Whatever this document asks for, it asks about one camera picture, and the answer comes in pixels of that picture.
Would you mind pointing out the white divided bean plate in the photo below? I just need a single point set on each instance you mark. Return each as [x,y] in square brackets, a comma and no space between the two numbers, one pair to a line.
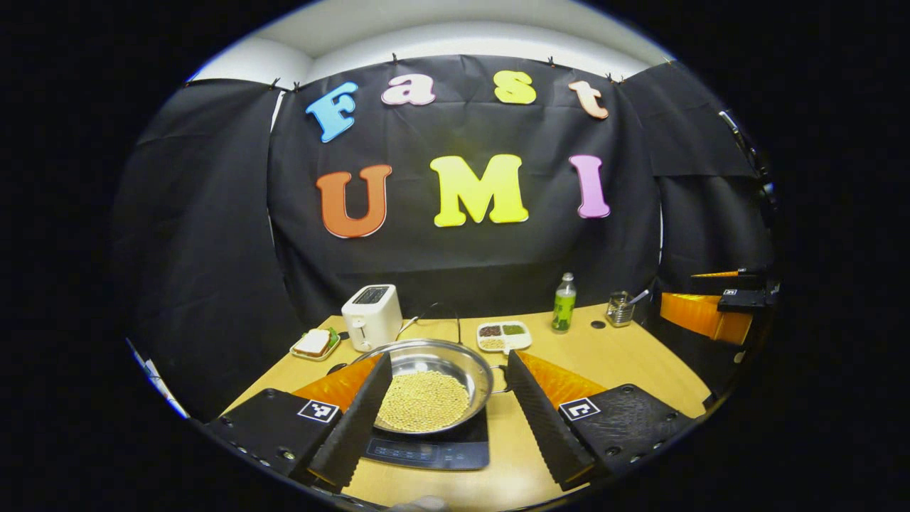
[515,341]

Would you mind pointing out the small green tray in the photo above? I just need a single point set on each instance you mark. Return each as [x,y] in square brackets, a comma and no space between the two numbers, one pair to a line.
[334,345]

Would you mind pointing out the green drink bottle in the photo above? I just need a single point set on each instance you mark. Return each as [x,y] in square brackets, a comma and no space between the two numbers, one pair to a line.
[564,309]

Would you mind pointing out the black induction cooktop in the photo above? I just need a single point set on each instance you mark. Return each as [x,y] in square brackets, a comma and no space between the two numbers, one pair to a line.
[434,451]

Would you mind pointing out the pile of soybeans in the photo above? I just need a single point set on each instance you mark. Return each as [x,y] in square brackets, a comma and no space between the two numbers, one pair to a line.
[426,402]

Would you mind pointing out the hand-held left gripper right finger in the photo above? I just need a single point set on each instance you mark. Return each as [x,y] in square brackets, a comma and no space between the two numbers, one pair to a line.
[544,427]

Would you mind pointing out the white toaster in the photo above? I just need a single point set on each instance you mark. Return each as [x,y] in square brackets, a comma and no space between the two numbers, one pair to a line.
[370,320]

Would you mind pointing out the stainless steel pot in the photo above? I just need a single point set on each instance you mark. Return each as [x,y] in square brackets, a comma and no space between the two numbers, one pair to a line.
[441,355]

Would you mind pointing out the sandwich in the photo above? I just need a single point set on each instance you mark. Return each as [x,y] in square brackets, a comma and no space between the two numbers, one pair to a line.
[313,342]

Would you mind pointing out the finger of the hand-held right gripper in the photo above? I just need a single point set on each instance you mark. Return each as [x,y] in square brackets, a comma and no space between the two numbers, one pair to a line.
[732,281]
[700,313]

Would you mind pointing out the metal backdrop stand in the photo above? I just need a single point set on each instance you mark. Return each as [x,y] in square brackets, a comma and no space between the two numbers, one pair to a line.
[739,139]

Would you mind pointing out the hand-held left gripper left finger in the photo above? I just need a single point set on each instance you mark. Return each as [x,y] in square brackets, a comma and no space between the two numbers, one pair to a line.
[359,419]

